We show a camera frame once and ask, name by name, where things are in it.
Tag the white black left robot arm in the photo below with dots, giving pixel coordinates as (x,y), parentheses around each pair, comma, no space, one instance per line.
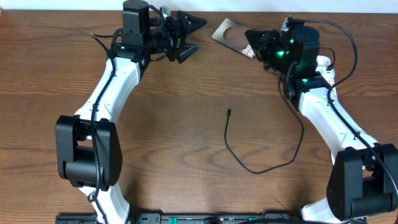
(89,154)

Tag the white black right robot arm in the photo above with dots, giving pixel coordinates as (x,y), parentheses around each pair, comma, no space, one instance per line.
(363,181)

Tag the Samsung Galaxy smartphone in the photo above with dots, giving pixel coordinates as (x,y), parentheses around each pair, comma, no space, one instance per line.
(231,34)

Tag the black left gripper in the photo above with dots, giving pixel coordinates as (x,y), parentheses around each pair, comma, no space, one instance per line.
(173,37)

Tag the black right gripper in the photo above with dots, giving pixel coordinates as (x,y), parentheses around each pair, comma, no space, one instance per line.
(267,39)

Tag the white power extension socket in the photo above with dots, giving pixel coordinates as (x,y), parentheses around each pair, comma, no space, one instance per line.
(324,66)

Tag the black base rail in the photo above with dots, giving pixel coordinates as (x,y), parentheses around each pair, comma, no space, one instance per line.
(156,218)

